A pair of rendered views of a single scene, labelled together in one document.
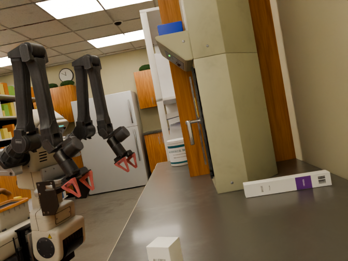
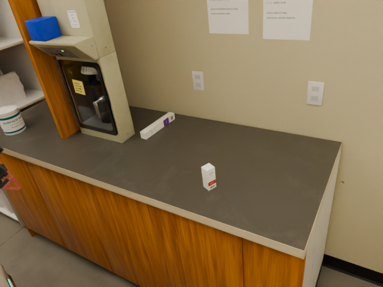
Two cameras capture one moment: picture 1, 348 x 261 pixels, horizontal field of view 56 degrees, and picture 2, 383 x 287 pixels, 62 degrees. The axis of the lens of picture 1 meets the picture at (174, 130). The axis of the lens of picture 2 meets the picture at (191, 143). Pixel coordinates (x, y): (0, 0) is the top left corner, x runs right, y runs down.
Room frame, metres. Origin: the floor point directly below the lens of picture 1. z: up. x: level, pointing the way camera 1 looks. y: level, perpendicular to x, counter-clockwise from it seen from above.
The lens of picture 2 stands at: (0.01, 0.96, 1.81)
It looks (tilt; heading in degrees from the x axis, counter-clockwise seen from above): 32 degrees down; 302
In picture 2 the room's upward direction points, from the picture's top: 8 degrees counter-clockwise
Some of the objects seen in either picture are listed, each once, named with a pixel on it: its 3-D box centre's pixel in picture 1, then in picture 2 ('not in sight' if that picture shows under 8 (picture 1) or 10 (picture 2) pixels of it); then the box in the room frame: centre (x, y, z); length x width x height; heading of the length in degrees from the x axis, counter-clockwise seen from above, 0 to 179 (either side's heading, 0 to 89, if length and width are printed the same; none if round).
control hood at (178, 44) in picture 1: (175, 55); (63, 49); (1.28, -0.06, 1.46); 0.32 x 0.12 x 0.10; 178
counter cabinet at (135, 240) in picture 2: not in sight; (148, 203); (1.10, -0.17, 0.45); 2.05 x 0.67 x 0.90; 178
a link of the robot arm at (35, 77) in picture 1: (43, 98); not in sight; (1.35, 0.50, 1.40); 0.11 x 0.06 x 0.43; 161
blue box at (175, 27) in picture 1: (171, 37); (43, 28); (1.37, -0.06, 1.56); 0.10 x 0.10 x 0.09; 88
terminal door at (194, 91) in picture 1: (200, 121); (87, 98); (1.28, -0.11, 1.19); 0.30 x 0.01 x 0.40; 177
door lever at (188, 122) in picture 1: (194, 131); (99, 107); (1.17, -0.07, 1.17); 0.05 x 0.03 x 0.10; 87
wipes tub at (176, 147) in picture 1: (179, 151); (10, 119); (1.91, -0.01, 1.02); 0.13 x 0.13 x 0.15
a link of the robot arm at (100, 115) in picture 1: (98, 96); not in sight; (1.75, 0.36, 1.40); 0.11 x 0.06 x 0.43; 161
